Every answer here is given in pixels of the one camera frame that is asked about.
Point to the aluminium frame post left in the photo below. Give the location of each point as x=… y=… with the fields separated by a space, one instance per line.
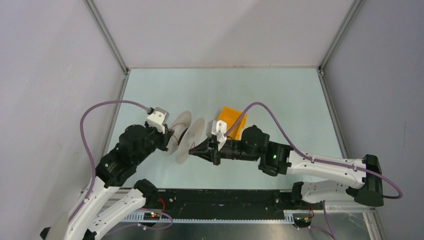
x=104 y=31

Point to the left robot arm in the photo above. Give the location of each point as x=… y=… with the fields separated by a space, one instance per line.
x=87 y=221

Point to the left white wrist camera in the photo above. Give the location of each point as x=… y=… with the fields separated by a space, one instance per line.
x=157 y=118

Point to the left controller board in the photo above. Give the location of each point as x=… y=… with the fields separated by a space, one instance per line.
x=151 y=216

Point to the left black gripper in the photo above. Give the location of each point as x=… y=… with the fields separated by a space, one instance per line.
x=165 y=137

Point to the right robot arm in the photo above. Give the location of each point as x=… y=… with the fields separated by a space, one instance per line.
x=342 y=178

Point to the aluminium frame post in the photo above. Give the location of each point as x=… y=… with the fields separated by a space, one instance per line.
x=341 y=32
x=104 y=31

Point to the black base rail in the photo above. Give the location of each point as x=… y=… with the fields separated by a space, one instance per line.
x=226 y=204

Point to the white perforated cable spool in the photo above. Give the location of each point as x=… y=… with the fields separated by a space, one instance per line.
x=187 y=134

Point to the controller board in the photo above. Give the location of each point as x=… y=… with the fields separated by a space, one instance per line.
x=302 y=221
x=151 y=216

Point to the aluminium frame post right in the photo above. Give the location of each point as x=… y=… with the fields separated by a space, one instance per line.
x=341 y=32

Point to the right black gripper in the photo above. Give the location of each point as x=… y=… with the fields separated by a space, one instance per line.
x=209 y=150

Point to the right controller board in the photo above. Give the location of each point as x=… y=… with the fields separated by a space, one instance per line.
x=302 y=221

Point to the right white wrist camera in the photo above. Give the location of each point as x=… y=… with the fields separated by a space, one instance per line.
x=217 y=128

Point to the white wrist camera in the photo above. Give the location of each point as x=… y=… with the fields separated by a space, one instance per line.
x=157 y=118
x=217 y=128

